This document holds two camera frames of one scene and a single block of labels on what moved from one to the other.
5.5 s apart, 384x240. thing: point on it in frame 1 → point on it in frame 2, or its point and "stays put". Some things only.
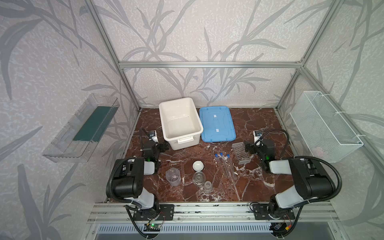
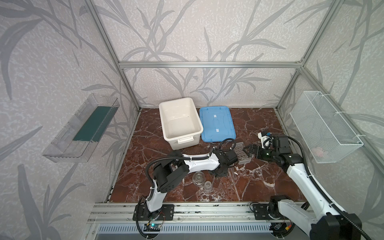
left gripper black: [160, 146] → [223, 169]
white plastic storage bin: [181, 123] stays put
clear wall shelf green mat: [75, 142] stays put
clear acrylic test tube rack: [241, 155] stays put
